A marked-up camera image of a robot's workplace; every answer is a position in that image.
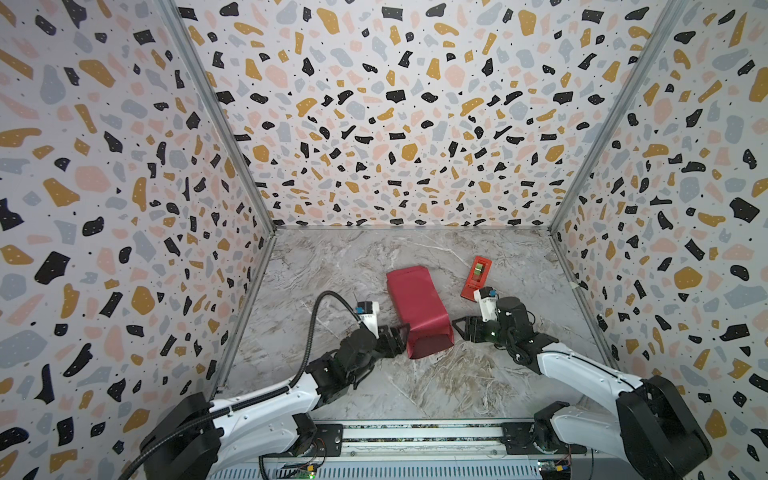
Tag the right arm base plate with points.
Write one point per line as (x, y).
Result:
(537, 436)

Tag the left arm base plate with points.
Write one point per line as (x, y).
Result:
(323, 440)

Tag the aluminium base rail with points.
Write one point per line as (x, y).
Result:
(436, 449)

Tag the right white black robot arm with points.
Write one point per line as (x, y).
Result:
(642, 421)

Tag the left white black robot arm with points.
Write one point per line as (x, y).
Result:
(199, 437)

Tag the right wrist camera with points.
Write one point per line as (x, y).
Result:
(486, 298)

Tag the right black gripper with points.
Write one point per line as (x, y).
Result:
(477, 329)

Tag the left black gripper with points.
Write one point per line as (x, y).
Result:
(398, 345)

